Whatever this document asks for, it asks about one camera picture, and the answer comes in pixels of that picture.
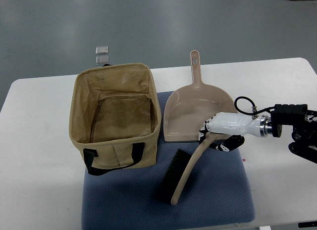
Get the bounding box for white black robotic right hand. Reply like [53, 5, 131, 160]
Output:
[198, 112, 272, 152]

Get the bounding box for pink hand broom black bristles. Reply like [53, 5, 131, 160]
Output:
[156, 133, 219, 205]

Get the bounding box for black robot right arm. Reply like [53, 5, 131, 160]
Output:
[234, 96, 317, 163]

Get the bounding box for pink plastic dustpan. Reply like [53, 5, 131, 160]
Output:
[163, 50, 237, 142]

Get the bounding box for blue padded mat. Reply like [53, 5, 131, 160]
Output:
[81, 91, 256, 230]

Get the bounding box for black object at bottom edge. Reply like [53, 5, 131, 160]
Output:
[298, 221, 317, 228]

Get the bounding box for lower silver floor plate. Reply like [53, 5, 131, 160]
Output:
[96, 55, 109, 65]

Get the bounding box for silver floor plate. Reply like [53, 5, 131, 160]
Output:
[96, 55, 109, 65]
[96, 46, 108, 55]

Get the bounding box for upper silver floor plate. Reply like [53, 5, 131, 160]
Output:
[96, 46, 108, 55]

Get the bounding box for yellow fabric bag black handles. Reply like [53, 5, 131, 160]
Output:
[69, 63, 161, 175]

